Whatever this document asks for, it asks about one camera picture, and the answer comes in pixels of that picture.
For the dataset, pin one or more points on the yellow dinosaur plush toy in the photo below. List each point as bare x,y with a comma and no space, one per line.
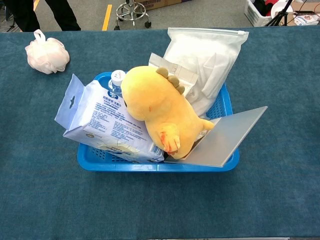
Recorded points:
160,107

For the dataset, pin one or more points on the pale blue wet wipes pack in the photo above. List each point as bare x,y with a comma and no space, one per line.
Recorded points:
105,120

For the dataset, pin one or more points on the blue perforated plastic basket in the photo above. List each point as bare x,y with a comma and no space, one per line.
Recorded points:
155,168

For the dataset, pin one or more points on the green printed food pouch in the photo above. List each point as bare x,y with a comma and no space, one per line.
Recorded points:
185,76

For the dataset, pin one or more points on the clear water bottle white cap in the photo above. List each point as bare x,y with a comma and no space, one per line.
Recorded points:
116,80

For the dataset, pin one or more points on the white zip bag with garment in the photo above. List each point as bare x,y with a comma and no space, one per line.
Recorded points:
212,62

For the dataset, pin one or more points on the teal table cloth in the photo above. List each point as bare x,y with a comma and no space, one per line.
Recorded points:
160,205

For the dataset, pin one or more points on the chrome swivel stool base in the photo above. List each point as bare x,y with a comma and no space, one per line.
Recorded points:
132,11

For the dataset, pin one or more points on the brown cardboard box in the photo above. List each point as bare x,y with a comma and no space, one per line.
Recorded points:
160,3

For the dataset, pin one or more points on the pink mesh bath loofah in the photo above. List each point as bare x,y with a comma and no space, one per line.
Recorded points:
47,56

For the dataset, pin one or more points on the white plastic laundry basket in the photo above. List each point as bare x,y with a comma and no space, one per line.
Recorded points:
253,16

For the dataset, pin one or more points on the person in black trousers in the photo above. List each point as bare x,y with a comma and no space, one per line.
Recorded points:
62,12

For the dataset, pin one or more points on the white printed package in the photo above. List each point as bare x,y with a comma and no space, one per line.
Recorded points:
306,19

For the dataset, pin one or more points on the black camera tripod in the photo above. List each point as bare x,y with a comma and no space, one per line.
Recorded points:
280,15

